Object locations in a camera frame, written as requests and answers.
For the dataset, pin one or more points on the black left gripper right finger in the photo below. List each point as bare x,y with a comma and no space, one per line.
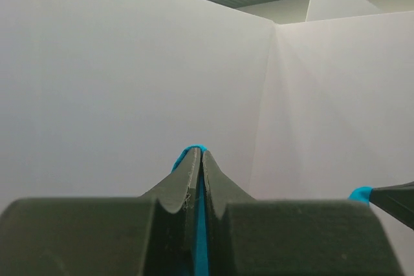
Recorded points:
247,236

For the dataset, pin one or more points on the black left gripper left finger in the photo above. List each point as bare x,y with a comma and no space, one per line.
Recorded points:
151,234

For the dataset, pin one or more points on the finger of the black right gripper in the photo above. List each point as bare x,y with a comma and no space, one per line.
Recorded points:
397,201

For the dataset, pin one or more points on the teal blue t-shirt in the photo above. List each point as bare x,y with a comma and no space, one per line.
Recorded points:
201,256

